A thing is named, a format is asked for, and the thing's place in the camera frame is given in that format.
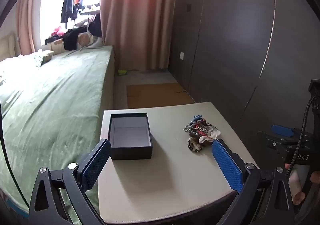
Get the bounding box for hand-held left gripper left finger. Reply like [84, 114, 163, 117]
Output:
[29, 139, 112, 225]

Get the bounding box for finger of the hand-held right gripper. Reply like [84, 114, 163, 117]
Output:
[272, 125, 294, 137]

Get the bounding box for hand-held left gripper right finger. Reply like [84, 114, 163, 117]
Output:
[212, 139, 295, 225]

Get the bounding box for black cardboard box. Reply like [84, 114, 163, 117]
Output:
[108, 113, 153, 160]

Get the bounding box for brown bead bracelet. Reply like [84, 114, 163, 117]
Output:
[187, 136, 213, 153]

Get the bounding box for pile of colourful jewelry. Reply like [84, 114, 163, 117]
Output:
[184, 114, 222, 142]

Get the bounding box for person's right hand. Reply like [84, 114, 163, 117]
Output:
[285, 164, 307, 205]

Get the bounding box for white bedside table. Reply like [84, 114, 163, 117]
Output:
[97, 101, 250, 224]

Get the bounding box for bed with green sheet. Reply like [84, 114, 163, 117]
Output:
[0, 45, 115, 215]

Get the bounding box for flat brown cardboard sheet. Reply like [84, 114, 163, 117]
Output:
[126, 82, 195, 109]

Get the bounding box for green pillow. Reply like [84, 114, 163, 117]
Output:
[32, 50, 54, 65]

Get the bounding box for black clothes heap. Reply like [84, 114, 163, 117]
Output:
[62, 13, 103, 50]

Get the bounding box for pink clothes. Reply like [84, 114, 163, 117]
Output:
[50, 26, 64, 37]

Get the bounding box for wide pink curtain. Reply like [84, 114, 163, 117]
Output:
[100, 0, 185, 70]

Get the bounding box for narrow pink curtain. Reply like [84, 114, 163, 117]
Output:
[16, 0, 44, 55]

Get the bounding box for braided black cable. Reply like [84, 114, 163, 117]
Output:
[287, 96, 316, 177]

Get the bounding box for thin black cable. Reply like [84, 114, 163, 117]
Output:
[0, 105, 28, 213]

